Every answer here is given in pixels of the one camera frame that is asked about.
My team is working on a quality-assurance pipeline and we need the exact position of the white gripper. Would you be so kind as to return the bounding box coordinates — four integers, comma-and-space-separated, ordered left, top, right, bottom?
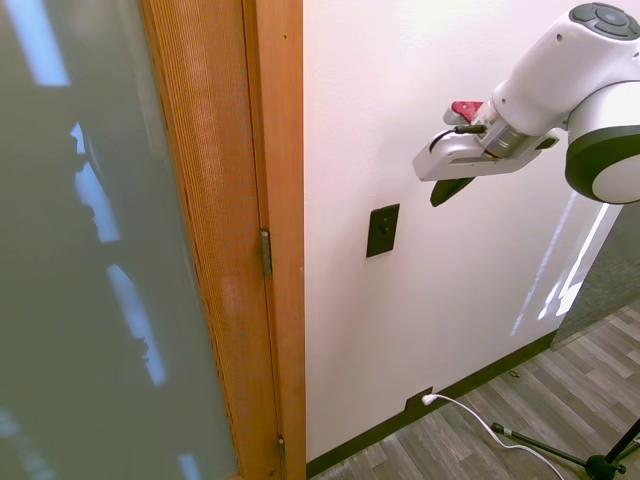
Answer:
411, 127, 565, 208

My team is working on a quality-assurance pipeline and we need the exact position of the black wall light switch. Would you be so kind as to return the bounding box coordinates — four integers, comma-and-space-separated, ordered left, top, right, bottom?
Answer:
365, 202, 401, 260

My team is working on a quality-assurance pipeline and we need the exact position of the large metal door hinge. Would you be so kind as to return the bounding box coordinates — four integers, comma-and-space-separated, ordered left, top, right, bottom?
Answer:
257, 228, 274, 279

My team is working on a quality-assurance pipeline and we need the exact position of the black tripod stand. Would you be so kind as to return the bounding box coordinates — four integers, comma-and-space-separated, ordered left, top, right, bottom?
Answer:
491, 413, 640, 480

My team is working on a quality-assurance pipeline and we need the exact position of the frosted glass wooden door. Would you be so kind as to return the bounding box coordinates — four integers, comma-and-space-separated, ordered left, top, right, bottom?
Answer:
0, 0, 282, 480

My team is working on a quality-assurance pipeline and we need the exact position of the black camera cable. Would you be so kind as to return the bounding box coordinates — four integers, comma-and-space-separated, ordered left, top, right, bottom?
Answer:
429, 123, 487, 152

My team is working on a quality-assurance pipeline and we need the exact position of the red and white wrist camera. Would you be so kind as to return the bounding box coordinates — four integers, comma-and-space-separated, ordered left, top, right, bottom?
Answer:
443, 99, 494, 127

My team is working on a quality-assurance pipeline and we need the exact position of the wooden door frame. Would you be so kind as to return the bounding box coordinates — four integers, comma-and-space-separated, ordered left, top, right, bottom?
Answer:
241, 0, 307, 480

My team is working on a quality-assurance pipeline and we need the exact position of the black wall baseboard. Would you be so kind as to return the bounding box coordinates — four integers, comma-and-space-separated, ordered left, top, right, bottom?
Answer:
305, 330, 557, 480

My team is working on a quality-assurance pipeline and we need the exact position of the white power cable with plug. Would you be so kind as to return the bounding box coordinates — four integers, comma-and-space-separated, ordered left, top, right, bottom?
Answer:
421, 393, 565, 474

